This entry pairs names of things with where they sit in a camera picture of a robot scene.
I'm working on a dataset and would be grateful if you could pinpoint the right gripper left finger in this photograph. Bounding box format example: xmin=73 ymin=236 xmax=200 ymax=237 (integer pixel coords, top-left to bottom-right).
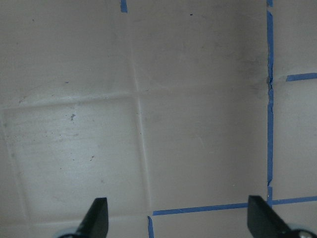
xmin=75 ymin=197 xmax=108 ymax=238

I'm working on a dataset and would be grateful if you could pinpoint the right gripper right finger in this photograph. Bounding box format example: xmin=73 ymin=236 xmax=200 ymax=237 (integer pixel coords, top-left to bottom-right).
xmin=247 ymin=195 xmax=297 ymax=238

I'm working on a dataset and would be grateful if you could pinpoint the brown paper table cover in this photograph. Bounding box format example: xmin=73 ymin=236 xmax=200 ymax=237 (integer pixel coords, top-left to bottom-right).
xmin=0 ymin=0 xmax=317 ymax=238

